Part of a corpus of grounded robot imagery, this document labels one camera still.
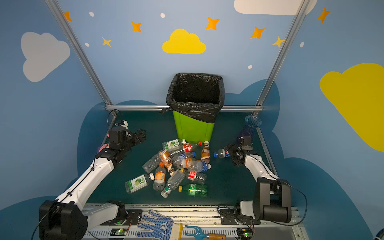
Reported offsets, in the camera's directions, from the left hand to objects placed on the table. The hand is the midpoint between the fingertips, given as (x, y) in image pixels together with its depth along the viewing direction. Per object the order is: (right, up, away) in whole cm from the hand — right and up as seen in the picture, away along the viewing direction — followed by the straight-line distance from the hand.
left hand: (141, 133), depth 83 cm
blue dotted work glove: (+15, -46, -11) cm, 49 cm away
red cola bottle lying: (+26, -10, +13) cm, 30 cm away
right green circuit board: (+54, -49, -11) cm, 74 cm away
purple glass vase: (+67, +6, +10) cm, 68 cm away
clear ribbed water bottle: (+5, -19, +6) cm, 20 cm away
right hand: (+52, -11, +9) cm, 54 cm away
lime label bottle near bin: (+17, -9, +16) cm, 25 cm away
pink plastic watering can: (-8, -5, -20) cm, 22 cm away
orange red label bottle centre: (+27, -18, +3) cm, 33 cm away
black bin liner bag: (+33, +24, +16) cm, 44 cm away
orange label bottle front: (+11, -25, +1) cm, 27 cm away
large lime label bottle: (-3, -28, -1) cm, 29 cm away
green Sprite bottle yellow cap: (+30, -30, -4) cm, 43 cm away
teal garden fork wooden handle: (+33, -49, -13) cm, 60 cm away
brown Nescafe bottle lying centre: (+14, -17, +5) cm, 23 cm away
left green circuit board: (-6, -47, -12) cm, 49 cm away
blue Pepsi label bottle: (+49, -14, +16) cm, 53 cm away
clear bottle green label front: (+19, -27, -1) cm, 33 cm away
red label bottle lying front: (+32, -25, 0) cm, 40 cm away
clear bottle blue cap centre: (+33, -20, +5) cm, 39 cm away
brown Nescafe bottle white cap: (+37, -13, +11) cm, 41 cm away
